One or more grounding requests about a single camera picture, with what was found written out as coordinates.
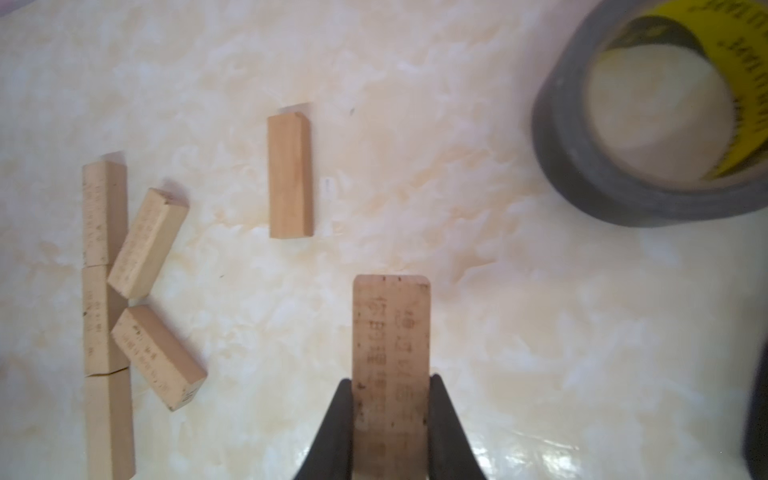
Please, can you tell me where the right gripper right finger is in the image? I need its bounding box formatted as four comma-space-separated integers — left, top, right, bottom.
427, 374, 486, 480

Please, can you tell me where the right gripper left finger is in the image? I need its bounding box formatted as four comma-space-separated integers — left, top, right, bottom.
294, 379, 353, 480

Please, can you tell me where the long natural wood block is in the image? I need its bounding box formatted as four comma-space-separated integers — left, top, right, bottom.
85, 368, 136, 479

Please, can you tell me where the pale cream wood block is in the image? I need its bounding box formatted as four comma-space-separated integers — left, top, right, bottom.
352, 275, 431, 479

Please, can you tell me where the black stapler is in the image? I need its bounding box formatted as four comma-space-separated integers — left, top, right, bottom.
742, 345, 767, 479

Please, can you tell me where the grey duct tape roll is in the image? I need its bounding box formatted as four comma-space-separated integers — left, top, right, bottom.
532, 1, 767, 227

